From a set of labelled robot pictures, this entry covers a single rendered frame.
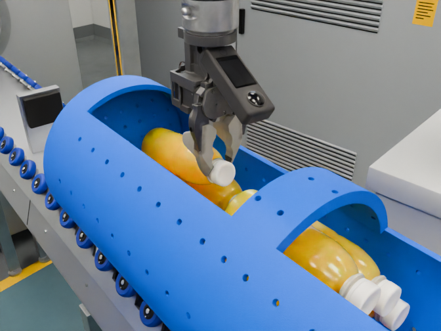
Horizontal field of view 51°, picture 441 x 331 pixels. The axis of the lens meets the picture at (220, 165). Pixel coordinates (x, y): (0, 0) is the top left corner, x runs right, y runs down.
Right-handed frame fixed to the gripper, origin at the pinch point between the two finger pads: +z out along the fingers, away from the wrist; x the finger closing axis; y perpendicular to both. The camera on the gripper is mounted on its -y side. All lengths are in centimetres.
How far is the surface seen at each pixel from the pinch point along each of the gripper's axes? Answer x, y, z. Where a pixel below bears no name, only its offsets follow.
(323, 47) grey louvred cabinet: -123, 80, 22
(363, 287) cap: 6.3, -30.0, -1.9
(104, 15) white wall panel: -198, 452, 81
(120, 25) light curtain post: -25, 76, -3
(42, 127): 7, 63, 15
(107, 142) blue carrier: 14.4, 7.1, -5.9
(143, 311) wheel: 16.6, -2.0, 18.3
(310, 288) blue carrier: 13.8, -29.2, -6.0
